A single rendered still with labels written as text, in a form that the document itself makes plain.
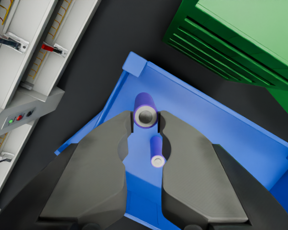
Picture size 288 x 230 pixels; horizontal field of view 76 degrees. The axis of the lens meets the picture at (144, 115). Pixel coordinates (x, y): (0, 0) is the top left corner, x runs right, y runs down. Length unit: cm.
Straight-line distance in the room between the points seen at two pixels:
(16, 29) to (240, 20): 43
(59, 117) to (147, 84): 64
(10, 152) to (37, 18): 52
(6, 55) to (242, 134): 48
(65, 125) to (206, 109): 68
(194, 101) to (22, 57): 38
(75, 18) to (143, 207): 55
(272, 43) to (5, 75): 54
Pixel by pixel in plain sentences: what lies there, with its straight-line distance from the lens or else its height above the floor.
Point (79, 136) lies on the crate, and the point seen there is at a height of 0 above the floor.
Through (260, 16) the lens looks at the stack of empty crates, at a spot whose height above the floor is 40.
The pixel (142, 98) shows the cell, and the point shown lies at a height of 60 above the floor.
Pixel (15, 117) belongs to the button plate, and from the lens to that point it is 61.
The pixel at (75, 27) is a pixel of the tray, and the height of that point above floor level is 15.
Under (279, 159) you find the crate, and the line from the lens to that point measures 37.
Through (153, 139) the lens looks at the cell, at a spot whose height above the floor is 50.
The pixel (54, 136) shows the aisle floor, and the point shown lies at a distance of 91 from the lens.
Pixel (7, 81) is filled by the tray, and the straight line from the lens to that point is 52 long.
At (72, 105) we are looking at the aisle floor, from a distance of 83.
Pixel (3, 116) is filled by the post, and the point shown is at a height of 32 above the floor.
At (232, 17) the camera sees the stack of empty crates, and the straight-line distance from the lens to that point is 38.
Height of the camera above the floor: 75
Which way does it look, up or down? 75 degrees down
